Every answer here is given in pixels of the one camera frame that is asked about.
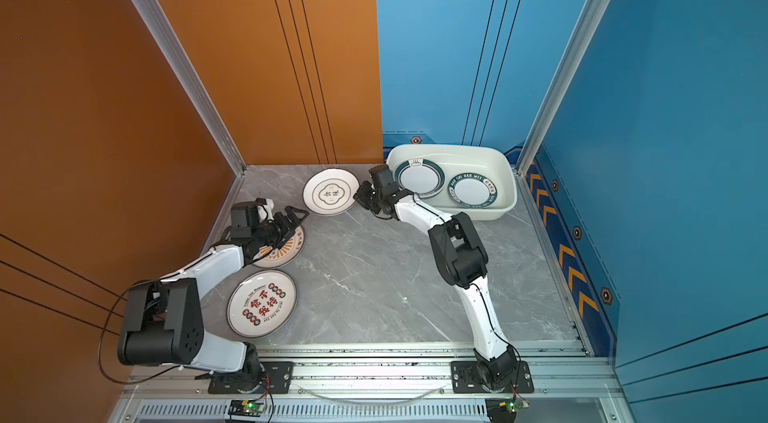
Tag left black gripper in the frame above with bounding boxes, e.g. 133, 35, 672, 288
253, 207, 308, 250

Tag white plate brown flower outline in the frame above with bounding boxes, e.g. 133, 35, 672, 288
302, 168, 360, 216

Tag green red rim plate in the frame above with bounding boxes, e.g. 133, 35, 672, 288
395, 159, 446, 199

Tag plate with orange sunburst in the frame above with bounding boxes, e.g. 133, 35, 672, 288
252, 226, 305, 269

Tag small green rim text plate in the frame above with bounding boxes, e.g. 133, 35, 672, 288
448, 172, 499, 209

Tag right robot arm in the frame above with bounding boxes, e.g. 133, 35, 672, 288
354, 164, 521, 392

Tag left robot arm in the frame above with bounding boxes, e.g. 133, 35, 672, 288
117, 198, 309, 393

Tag white plastic bin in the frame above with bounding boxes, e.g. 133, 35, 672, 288
386, 144, 517, 221

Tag large plate red characters circles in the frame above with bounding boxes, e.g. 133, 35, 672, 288
227, 270, 298, 338

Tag left green circuit board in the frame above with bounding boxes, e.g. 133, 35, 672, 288
226, 399, 269, 422

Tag right circuit board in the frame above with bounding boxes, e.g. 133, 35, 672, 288
484, 399, 529, 423

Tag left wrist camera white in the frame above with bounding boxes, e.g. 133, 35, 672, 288
254, 198, 274, 222

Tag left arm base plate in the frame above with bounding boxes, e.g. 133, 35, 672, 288
207, 361, 294, 395

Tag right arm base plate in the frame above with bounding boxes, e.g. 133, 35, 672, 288
450, 361, 535, 395

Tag aluminium rail frame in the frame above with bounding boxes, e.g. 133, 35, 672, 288
110, 340, 633, 422

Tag left aluminium corner post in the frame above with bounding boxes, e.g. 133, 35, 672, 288
130, 0, 246, 177

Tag aluminium corner post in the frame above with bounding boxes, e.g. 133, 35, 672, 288
516, 0, 611, 178
130, 0, 246, 177

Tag right aluminium corner post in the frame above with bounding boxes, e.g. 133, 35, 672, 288
516, 0, 611, 178

